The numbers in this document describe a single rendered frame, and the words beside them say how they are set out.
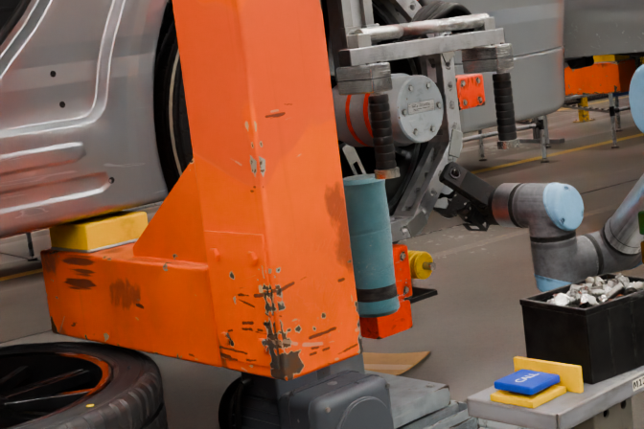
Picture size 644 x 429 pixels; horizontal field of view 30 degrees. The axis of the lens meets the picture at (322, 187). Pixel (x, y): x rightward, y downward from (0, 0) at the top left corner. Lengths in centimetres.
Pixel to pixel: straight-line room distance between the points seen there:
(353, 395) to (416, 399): 51
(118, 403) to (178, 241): 28
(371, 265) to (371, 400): 27
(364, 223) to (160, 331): 45
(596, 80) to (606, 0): 169
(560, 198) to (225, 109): 84
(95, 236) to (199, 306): 35
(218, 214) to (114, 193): 42
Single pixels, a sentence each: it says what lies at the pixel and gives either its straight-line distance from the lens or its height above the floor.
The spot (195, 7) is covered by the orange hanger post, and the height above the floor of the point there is 107.
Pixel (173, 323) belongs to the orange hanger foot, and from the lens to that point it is 196.
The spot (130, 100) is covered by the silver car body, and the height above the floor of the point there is 94.
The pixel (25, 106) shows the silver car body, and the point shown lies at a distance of 212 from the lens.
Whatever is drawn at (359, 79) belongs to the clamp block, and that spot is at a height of 93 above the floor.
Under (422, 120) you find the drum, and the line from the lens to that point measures 227.
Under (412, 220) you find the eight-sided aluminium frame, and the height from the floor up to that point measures 61.
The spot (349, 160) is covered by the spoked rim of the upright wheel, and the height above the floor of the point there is 75.
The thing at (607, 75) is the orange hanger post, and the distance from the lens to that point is 640.
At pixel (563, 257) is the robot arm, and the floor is 53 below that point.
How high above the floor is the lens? 102
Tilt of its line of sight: 7 degrees down
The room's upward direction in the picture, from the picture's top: 7 degrees counter-clockwise
